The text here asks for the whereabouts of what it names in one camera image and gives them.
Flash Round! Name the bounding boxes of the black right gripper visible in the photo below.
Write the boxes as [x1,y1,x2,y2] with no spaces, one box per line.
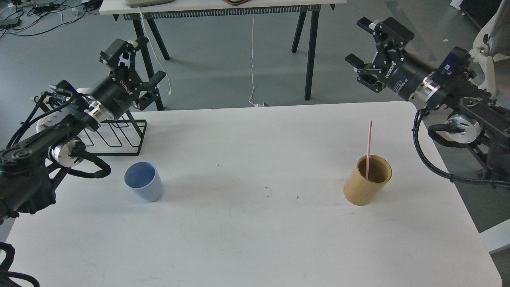
[345,17,435,100]

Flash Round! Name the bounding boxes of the blue plastic cup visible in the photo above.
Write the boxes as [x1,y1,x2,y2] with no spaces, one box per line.
[124,161,163,202]

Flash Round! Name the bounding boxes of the bamboo cylinder holder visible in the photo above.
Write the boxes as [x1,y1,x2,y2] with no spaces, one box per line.
[343,155,393,206]

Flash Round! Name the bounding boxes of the floor cables and adapters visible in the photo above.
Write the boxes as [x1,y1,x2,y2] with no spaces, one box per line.
[0,0,102,38]

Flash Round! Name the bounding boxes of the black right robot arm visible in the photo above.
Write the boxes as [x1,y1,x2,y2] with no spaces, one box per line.
[345,18,509,188]

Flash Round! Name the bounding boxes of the white hanging cable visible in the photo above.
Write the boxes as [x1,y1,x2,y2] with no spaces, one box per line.
[248,14,259,107]
[137,7,174,95]

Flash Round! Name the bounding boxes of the black wire dish rack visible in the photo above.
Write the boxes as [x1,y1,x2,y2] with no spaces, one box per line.
[78,111,148,156]

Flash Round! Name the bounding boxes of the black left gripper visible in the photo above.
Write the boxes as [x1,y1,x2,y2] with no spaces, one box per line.
[86,37,166,121]

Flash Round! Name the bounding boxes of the white cup on rack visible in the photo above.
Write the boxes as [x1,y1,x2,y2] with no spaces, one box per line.
[76,87,89,97]

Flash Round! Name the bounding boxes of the white office chair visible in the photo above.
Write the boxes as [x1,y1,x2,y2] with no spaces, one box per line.
[469,0,510,100]

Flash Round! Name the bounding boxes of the white background table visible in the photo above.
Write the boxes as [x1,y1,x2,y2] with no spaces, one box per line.
[100,0,339,100]

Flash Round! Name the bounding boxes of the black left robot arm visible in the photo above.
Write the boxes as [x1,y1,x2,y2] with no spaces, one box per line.
[0,36,166,223]

